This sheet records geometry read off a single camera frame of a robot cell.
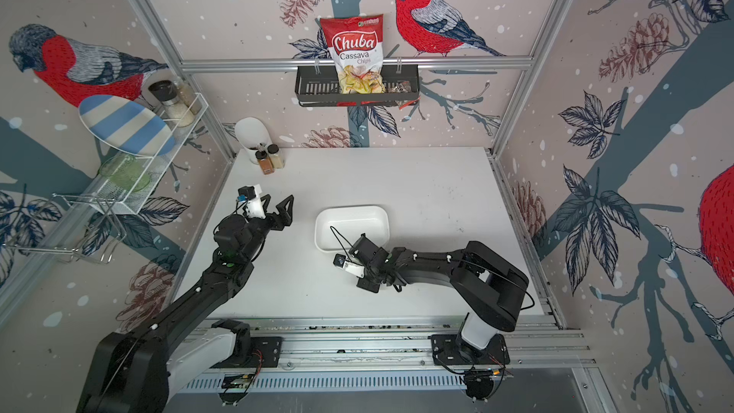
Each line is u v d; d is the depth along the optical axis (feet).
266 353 2.40
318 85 3.12
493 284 1.46
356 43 2.62
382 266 2.19
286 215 2.44
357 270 2.54
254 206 2.29
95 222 2.22
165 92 2.59
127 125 2.35
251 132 3.62
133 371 1.29
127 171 2.21
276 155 3.64
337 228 2.27
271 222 2.37
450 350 2.39
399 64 2.96
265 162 3.62
